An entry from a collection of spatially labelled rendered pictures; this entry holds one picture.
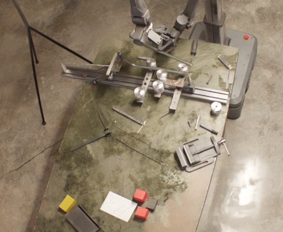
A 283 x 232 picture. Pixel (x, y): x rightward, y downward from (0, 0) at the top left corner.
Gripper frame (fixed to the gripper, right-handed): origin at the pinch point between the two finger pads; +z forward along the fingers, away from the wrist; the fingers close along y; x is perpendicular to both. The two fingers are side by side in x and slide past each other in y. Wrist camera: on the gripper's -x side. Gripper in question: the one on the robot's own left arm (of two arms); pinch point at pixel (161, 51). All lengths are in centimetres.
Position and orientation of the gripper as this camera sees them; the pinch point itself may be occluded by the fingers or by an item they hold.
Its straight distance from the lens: 207.7
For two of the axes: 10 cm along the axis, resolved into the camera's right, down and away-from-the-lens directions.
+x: 8.3, 4.2, -3.7
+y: -1.5, -4.8, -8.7
